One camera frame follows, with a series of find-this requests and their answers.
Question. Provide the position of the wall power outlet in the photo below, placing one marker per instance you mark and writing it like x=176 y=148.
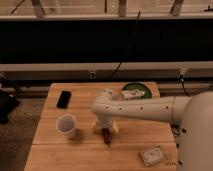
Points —
x=92 y=74

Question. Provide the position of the black object at left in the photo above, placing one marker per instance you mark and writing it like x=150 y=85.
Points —
x=8 y=101

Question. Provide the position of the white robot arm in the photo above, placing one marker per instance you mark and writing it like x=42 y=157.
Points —
x=193 y=114

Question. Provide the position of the wooden table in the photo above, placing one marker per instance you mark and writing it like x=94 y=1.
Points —
x=52 y=151

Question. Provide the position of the green bowl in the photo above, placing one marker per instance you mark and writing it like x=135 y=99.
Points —
x=139 y=86

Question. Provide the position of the black smartphone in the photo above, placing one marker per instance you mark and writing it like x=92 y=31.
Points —
x=64 y=99

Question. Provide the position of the white rolled towel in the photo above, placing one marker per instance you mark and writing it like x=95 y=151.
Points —
x=132 y=94

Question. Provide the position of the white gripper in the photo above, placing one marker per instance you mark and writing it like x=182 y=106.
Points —
x=97 y=126

